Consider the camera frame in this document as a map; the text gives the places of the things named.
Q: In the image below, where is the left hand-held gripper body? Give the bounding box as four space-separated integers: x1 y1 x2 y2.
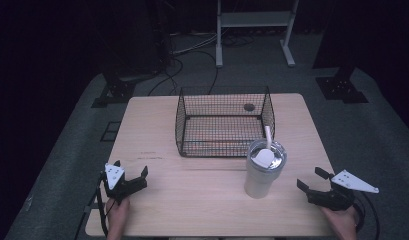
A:
102 162 148 205

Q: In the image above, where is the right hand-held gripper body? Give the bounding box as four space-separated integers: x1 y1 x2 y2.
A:
306 169 380 212

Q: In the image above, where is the white tumbler with straw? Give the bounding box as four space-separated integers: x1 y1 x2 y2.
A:
243 125 288 200

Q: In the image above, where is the black wire basket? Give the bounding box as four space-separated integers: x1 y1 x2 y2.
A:
174 85 277 159

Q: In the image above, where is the person's right hand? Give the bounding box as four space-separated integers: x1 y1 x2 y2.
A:
319 203 360 240

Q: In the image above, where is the person's left hand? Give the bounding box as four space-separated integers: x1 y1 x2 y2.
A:
106 197 131 240

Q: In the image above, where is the black stand base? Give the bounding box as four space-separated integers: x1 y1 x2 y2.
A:
314 65 370 105
91 70 137 109

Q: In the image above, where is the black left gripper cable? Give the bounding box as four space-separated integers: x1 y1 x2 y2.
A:
96 172 110 238

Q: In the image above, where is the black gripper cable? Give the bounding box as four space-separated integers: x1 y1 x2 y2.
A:
96 172 110 238
352 191 382 240

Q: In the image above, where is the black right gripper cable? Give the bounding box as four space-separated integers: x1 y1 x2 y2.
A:
352 191 382 240

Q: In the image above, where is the black floor cable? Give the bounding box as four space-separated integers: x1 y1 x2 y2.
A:
146 49 220 97

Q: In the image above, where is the white floor cable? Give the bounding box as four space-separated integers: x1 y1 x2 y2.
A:
171 32 220 57

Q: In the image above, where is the white metal stand frame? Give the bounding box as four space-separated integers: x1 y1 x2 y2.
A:
215 0 300 69

